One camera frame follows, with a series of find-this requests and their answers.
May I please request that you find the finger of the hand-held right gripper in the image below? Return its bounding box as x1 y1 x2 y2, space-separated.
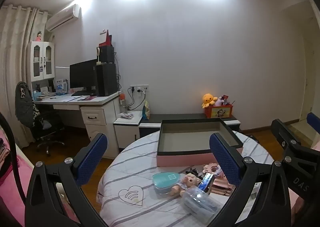
306 112 320 131
271 118 320 166

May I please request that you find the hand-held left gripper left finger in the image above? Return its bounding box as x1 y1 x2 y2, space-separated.
24 132 108 227

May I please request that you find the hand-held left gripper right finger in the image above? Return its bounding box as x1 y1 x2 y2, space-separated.
209 132 292 227

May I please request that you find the pink box with black rim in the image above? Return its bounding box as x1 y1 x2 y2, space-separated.
157 119 243 167

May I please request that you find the small soft doll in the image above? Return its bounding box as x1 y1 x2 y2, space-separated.
170 172 202 196

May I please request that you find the clear plastic box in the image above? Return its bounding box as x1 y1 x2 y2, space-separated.
180 188 222 225

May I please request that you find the teal plastic container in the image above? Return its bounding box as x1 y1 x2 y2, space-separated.
152 172 181 195

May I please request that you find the black hair clip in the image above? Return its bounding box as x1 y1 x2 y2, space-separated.
186 167 204 177

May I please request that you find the striped white tablecloth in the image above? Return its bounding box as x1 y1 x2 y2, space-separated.
96 130 275 227

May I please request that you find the white nightstand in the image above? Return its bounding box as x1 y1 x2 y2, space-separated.
113 110 144 152

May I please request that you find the cream door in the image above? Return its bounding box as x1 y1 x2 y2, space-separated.
300 34 318 122

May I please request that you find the red toy box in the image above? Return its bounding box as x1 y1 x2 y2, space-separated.
204 104 233 118

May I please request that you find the white desk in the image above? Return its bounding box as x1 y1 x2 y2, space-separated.
32 90 122 160

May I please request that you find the black office chair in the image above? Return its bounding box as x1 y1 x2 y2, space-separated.
15 82 66 156

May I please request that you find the orange octopus plush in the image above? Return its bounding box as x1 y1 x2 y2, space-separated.
201 93 218 108

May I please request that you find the black keyboard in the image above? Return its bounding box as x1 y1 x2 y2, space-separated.
71 90 93 97

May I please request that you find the snack bag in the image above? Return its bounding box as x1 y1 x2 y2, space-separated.
142 100 151 120

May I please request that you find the pink blanket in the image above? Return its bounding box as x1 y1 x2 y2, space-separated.
0 127 83 227

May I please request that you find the low dark top cabinet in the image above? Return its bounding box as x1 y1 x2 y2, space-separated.
139 114 242 140

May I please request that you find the blue box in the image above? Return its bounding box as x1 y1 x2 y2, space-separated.
55 79 68 93

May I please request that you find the black computer tower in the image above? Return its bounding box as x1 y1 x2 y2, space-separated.
96 63 118 97

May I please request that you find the black computer monitor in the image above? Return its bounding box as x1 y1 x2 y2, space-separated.
69 59 98 92

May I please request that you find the leopard print garment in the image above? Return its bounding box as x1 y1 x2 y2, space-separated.
15 82 40 127

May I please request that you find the red paper bag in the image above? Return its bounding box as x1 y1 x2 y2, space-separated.
99 30 112 47

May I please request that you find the white glass door cabinet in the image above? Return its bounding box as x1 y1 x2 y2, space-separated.
26 41 56 83

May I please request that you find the beige curtain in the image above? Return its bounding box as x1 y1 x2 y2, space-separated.
0 4 48 150

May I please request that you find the white air conditioner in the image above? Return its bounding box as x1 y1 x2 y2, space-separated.
45 4 82 32

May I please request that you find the pink flower hair tie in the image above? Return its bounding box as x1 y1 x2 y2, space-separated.
202 163 223 174

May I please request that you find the black cable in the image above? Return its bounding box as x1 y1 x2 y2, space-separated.
0 111 27 205

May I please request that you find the white wall socket strip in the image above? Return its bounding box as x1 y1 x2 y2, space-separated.
130 84 149 94

